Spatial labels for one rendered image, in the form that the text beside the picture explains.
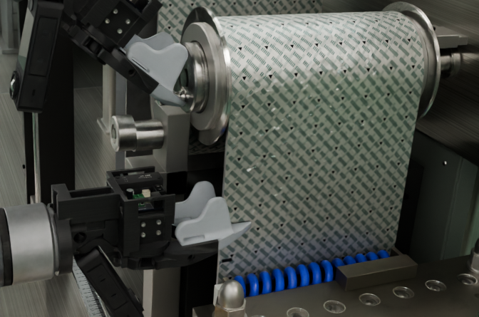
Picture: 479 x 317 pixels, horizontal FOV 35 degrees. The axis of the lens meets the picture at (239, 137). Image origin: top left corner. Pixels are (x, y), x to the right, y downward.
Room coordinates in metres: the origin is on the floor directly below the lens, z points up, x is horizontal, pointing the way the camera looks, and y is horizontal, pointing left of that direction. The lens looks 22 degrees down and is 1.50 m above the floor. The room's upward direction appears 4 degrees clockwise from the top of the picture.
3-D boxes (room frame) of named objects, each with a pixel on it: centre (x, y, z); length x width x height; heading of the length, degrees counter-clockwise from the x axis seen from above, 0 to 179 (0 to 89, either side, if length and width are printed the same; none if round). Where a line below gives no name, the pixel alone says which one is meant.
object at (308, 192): (0.77, -0.09, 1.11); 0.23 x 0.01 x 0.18; 115
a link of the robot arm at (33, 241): (0.64, 0.20, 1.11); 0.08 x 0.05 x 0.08; 25
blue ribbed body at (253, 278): (0.75, -0.10, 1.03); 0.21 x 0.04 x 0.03; 115
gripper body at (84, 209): (0.67, 0.12, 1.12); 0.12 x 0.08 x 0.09; 115
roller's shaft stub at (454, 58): (0.89, -0.22, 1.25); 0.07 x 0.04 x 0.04; 115
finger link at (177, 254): (0.67, 0.06, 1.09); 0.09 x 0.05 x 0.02; 114
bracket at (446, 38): (0.90, -0.23, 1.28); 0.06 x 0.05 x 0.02; 115
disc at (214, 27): (0.77, 0.04, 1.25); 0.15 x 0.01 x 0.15; 25
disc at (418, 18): (0.88, -0.19, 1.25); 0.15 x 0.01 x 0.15; 25
